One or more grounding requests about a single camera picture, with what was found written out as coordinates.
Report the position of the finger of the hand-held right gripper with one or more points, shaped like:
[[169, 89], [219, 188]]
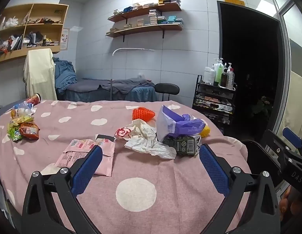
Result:
[[291, 135], [274, 146]]

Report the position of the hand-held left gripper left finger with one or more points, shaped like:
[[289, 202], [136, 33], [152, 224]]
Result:
[[88, 167]]

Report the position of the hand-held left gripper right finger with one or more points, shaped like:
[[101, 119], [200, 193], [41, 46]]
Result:
[[213, 170]]

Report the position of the pink snack packet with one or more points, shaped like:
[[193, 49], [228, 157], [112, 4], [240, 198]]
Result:
[[107, 160], [72, 152]]

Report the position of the black waste bin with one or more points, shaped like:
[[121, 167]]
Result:
[[258, 160]]

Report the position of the purple plastic bag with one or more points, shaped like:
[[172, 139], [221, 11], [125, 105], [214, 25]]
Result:
[[174, 124]]

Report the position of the person's right hand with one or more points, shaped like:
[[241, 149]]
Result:
[[285, 201]]

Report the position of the beige curtain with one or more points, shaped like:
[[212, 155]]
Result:
[[296, 102]]

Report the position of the green printed packet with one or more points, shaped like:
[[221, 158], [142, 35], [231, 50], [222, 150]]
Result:
[[182, 146]]

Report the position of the yellow foam fruit net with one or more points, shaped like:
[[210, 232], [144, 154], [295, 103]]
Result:
[[205, 131]]

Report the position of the potted plant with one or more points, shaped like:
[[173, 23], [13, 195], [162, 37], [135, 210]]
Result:
[[262, 106]]

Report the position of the red and white wrapper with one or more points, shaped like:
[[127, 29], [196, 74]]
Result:
[[122, 132]]

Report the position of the pink polka dot blanket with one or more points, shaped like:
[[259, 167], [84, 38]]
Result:
[[141, 170]]

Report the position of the white crumpled paper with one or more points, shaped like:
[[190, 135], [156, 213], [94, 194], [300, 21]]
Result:
[[147, 139]]

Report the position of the black trolley cart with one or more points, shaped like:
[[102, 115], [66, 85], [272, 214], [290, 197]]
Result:
[[214, 102]]

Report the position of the red snack packet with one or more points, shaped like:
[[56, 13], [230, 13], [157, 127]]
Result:
[[30, 130]]

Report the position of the orange-red foam fruit net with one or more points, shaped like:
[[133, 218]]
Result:
[[143, 114]]

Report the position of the clear pump bottle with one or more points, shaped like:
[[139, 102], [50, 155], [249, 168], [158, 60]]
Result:
[[230, 79]]

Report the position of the light green snack packet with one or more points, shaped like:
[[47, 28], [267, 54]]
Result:
[[15, 131]]

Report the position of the massage bed with grey cover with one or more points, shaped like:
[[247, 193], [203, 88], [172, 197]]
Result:
[[109, 89]]

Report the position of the dark brown pump bottle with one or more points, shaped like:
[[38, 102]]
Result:
[[224, 78]]

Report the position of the red paper cup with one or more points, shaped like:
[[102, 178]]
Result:
[[33, 99]]

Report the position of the crushed clear plastic bottle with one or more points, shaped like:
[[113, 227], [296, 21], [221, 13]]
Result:
[[21, 109]]

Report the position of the green bottle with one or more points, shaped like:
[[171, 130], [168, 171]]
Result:
[[219, 76]]

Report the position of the black round stool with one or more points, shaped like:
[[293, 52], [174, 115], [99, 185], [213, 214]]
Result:
[[166, 88]]

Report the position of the blue bedding pile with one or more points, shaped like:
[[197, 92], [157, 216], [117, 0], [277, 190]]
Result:
[[64, 74]]

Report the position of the white pump bottle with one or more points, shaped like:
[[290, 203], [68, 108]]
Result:
[[218, 65]]

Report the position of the cream cloth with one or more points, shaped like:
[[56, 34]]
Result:
[[41, 75]]

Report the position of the dark folded cloth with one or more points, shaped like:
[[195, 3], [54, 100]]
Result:
[[35, 37]]

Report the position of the white plastic bags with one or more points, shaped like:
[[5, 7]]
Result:
[[11, 21]]

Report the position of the row of small boxes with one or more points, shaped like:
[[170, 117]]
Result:
[[151, 3]]

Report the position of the wall poster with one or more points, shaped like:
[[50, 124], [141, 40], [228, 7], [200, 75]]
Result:
[[64, 39]]

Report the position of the yellow wall sign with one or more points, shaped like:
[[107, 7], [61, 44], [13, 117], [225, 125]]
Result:
[[234, 1]]

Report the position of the wooden wall cabinet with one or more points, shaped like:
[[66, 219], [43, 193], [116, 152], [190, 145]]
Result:
[[55, 14]]

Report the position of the wall shelves with boxes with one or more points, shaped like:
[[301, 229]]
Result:
[[153, 19]]

